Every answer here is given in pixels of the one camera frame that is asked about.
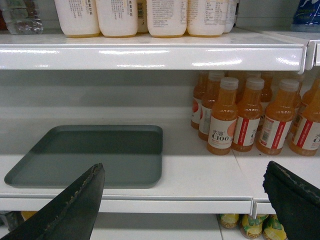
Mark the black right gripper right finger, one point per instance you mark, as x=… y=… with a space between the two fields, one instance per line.
x=295 y=201

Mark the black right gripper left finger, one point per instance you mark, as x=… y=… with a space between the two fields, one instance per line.
x=71 y=215

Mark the grey rectangular serving tray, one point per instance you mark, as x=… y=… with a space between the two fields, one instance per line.
x=131 y=156

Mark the yellow tea bottle lower shelf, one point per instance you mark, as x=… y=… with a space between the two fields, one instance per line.
x=252 y=227

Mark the orange juice bottle far right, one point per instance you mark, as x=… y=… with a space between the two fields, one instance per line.
x=306 y=139

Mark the orange juice bottle red label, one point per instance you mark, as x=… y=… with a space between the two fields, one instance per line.
x=248 y=115

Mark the white middle shelf board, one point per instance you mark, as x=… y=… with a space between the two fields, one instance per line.
x=211 y=184

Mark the white shelf board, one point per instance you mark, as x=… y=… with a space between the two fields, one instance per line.
x=211 y=184
x=243 y=49

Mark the orange juice bottle C100 label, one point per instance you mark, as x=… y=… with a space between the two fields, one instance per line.
x=223 y=118

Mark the white upper shelf board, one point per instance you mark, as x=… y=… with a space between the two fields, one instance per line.
x=243 y=49

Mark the blue label drink bottle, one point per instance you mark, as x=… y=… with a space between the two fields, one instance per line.
x=307 y=17

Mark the white milk drink bottle left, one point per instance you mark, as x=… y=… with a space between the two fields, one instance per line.
x=78 y=18

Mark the white milk drink bottle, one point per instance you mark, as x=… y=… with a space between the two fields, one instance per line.
x=167 y=18
x=117 y=18
x=78 y=18
x=206 y=18

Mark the clear water bottle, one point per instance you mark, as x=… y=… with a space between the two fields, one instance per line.
x=22 y=17

